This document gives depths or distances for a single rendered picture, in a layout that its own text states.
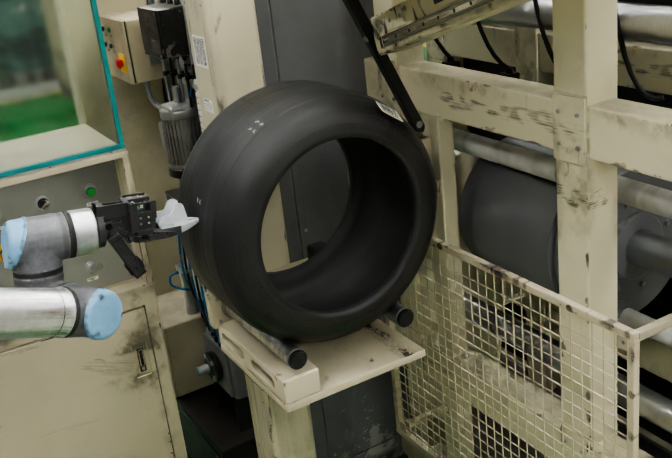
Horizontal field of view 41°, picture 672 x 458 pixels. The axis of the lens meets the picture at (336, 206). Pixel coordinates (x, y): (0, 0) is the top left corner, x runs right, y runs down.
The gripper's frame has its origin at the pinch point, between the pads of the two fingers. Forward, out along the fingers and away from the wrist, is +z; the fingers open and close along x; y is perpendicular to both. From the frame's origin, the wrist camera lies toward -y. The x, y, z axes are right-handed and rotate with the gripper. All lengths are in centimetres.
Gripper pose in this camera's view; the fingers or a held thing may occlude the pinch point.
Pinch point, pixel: (192, 223)
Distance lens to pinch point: 186.6
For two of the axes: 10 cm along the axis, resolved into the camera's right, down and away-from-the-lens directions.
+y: -0.1, -9.6, -2.9
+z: 8.6, -1.5, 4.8
